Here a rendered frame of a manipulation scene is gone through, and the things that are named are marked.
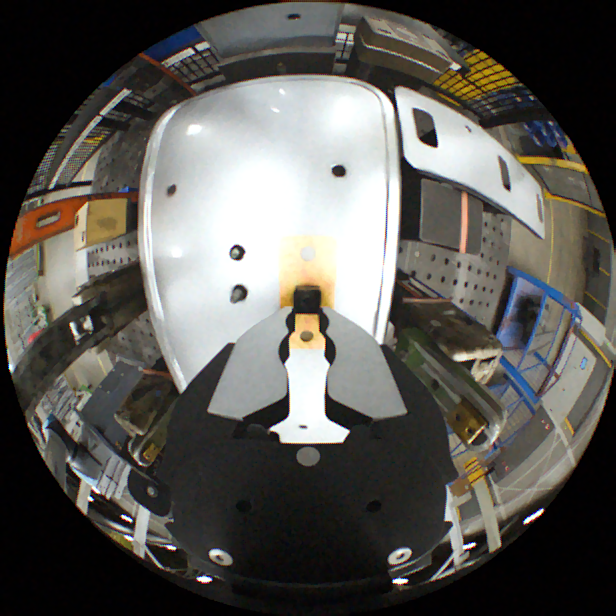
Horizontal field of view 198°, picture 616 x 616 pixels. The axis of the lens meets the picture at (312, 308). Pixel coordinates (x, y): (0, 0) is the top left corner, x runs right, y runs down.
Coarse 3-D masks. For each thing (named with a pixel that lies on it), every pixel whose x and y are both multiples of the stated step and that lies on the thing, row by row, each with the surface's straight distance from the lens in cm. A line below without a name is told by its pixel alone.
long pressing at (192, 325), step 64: (192, 128) 20; (256, 128) 17; (320, 128) 16; (384, 128) 18; (192, 192) 17; (256, 192) 15; (320, 192) 14; (384, 192) 15; (192, 256) 17; (256, 256) 15; (384, 256) 16; (192, 320) 19; (256, 320) 16; (384, 320) 17; (320, 384) 20
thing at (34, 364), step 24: (72, 312) 19; (48, 336) 19; (72, 336) 21; (96, 336) 20; (24, 360) 20; (48, 360) 21; (72, 360) 20; (24, 384) 21; (48, 384) 20; (24, 408) 22
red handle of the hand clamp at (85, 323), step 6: (90, 312) 21; (78, 318) 21; (84, 318) 20; (90, 318) 20; (72, 324) 22; (78, 324) 21; (84, 324) 21; (90, 324) 20; (96, 324) 21; (42, 330) 27; (72, 330) 22; (78, 330) 21; (84, 330) 21; (90, 330) 21; (30, 336) 31; (30, 342) 30
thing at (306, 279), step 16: (288, 240) 13; (304, 240) 13; (320, 240) 13; (288, 256) 14; (320, 256) 13; (336, 256) 14; (288, 272) 14; (304, 272) 14; (320, 272) 14; (336, 272) 14; (288, 288) 14; (304, 288) 13; (320, 288) 14; (288, 304) 14; (304, 304) 14; (320, 304) 13; (304, 320) 15; (320, 336) 15
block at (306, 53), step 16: (288, 48) 26; (304, 48) 25; (320, 48) 26; (224, 64) 26; (240, 64) 26; (256, 64) 26; (272, 64) 26; (288, 64) 26; (304, 64) 26; (320, 64) 26; (240, 80) 29
